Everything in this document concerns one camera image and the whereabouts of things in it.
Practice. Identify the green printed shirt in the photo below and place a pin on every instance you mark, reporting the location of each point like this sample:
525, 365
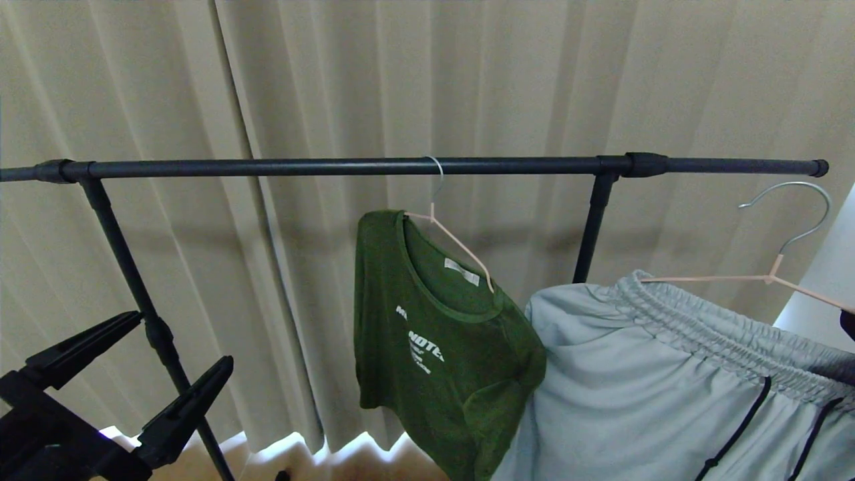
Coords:
434, 347

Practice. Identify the beige curtain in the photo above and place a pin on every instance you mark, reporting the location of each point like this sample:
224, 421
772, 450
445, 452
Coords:
401, 80

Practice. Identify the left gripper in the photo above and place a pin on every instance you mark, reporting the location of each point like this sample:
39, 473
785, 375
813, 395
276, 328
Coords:
60, 434

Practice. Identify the pale grey shorts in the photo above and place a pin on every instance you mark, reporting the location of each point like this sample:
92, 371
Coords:
634, 381

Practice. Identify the pink clothes hanger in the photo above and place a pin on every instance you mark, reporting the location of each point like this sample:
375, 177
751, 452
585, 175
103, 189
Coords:
461, 250
795, 234

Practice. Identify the black clothes rack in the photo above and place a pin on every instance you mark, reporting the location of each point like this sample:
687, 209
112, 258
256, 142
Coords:
334, 166

